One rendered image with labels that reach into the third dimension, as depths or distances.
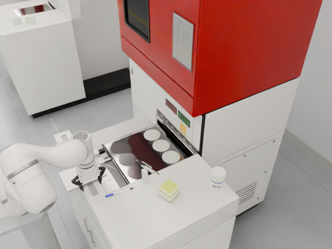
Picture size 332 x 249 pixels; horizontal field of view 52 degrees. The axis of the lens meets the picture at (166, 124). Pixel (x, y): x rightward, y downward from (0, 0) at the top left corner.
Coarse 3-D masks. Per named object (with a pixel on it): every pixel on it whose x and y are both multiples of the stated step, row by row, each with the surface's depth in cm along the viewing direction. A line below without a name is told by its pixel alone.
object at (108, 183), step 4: (108, 172) 182; (108, 176) 180; (112, 176) 180; (104, 180) 178; (108, 180) 178; (112, 180) 178; (104, 184) 176; (108, 184) 176; (112, 184) 176; (116, 184) 176; (104, 188) 174; (108, 188) 174; (112, 188) 174; (116, 188) 174; (108, 192) 172
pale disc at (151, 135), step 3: (150, 129) 206; (153, 129) 206; (147, 132) 204; (150, 132) 204; (153, 132) 204; (156, 132) 204; (159, 132) 204; (144, 135) 202; (147, 135) 202; (150, 135) 202; (153, 135) 202; (156, 135) 202; (159, 135) 202; (147, 138) 200; (150, 138) 200; (153, 138) 200; (156, 138) 200
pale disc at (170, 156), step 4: (168, 152) 191; (172, 152) 191; (176, 152) 191; (164, 156) 189; (168, 156) 189; (172, 156) 189; (176, 156) 189; (164, 160) 187; (168, 160) 187; (172, 160) 187; (176, 160) 187
